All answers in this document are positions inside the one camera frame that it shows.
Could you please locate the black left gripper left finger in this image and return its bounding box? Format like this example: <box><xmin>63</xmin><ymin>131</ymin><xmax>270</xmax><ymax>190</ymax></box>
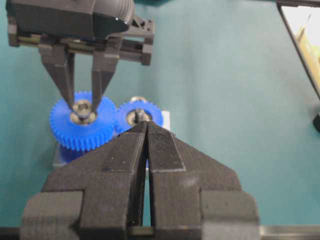
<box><xmin>20</xmin><ymin>122</ymin><xmax>148</xmax><ymax>240</ymax></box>

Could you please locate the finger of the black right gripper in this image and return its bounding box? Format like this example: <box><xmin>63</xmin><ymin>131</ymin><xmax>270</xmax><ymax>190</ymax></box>
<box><xmin>38</xmin><ymin>39</ymin><xmax>75</xmax><ymax>109</ymax></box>

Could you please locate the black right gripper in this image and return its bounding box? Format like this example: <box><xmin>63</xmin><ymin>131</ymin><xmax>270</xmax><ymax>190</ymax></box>
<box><xmin>7</xmin><ymin>15</ymin><xmax>155</xmax><ymax>112</ymax></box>

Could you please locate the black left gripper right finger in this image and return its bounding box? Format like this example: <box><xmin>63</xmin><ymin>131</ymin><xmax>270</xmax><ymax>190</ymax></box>
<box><xmin>146</xmin><ymin>122</ymin><xmax>260</xmax><ymax>240</ymax></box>

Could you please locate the steel shaft in small gear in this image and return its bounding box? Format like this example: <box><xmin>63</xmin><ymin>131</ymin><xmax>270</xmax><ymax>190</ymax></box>
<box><xmin>134</xmin><ymin>108</ymin><xmax>145</xmax><ymax>124</ymax></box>

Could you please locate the small blue plastic gear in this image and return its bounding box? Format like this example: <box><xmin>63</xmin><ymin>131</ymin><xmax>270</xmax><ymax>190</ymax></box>
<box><xmin>115</xmin><ymin>101</ymin><xmax>164</xmax><ymax>134</ymax></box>

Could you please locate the large blue plastic gear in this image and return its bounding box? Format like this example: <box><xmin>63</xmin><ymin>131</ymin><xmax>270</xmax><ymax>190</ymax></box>
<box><xmin>49</xmin><ymin>96</ymin><xmax>116</xmax><ymax>152</ymax></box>

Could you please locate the grey metal base plate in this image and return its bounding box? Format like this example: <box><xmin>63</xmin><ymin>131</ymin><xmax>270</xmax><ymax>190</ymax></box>
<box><xmin>52</xmin><ymin>110</ymin><xmax>171</xmax><ymax>169</ymax></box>

